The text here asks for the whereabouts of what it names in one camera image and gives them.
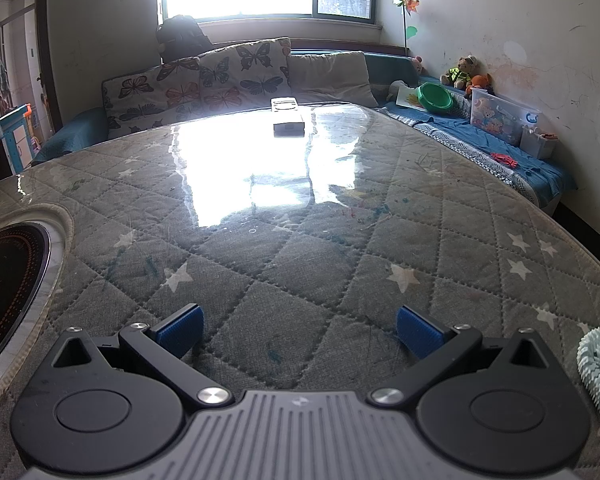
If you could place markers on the black round induction cooktop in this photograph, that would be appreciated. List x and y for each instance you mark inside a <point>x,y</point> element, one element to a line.
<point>10,280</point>

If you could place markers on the drawing paper sheet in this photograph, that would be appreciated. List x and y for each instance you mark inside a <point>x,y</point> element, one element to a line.
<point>409,97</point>

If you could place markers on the brown teddy bear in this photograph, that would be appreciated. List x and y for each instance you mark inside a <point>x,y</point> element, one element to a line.
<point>461,74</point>

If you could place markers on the blue toy cabinet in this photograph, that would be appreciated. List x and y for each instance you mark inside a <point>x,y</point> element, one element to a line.
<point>17,135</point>

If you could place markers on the blue sofa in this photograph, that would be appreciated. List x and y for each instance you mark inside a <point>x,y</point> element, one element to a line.
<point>470,132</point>

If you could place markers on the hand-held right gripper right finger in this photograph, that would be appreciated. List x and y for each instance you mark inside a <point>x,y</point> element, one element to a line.
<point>422,332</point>

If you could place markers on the orange fox plush toy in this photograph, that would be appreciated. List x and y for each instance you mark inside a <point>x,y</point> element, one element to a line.
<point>479,86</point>

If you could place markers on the white rectangular device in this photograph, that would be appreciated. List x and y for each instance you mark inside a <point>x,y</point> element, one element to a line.
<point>287,120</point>

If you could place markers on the butterfly print cushion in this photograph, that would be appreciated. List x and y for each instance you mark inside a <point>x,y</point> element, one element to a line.
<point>245,75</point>
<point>150,95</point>

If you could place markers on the grey quilted star table cover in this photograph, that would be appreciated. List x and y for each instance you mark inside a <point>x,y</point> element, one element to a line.
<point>330,260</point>

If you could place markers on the green plastic bowl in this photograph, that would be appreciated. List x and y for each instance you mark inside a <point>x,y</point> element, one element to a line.
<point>434,99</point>

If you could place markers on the white pillow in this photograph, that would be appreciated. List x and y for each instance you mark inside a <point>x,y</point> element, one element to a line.
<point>330,80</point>

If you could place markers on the small white plastic bin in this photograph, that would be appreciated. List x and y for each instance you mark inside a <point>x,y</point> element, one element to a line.
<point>537,144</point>

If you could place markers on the pink plush toy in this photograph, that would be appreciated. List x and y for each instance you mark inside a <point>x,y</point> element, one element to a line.
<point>418,65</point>

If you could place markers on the pale blue paper coil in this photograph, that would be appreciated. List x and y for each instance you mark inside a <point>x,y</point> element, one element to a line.
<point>597,375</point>

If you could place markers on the black backpack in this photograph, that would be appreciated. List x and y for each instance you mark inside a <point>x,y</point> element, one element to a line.
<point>182,37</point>

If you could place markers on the colourful paper pinwheel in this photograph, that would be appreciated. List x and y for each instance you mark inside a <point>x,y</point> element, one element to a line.
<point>407,10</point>

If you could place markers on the clear plastic storage bin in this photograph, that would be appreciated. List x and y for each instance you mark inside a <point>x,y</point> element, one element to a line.
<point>500,117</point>

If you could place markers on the small red toy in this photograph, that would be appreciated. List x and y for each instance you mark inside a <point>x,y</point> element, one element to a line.
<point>504,160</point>

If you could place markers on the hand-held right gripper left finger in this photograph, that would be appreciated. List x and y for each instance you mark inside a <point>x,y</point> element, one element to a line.
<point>179,331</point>

